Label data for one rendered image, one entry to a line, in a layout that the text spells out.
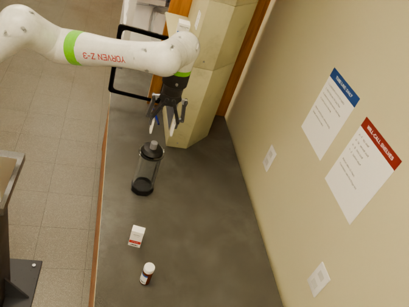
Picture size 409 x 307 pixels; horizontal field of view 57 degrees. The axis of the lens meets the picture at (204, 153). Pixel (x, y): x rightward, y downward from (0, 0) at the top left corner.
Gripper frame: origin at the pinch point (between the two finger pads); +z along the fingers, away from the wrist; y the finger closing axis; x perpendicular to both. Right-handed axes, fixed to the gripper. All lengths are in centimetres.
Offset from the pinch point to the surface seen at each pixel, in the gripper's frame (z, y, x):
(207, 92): 0.9, -23.9, -34.4
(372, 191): -26, -56, 49
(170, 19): -21, -2, -56
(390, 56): -57, -56, 24
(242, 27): -30, -32, -43
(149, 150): 10.8, 2.9, 2.2
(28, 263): 127, 52, -17
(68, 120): 131, 50, -163
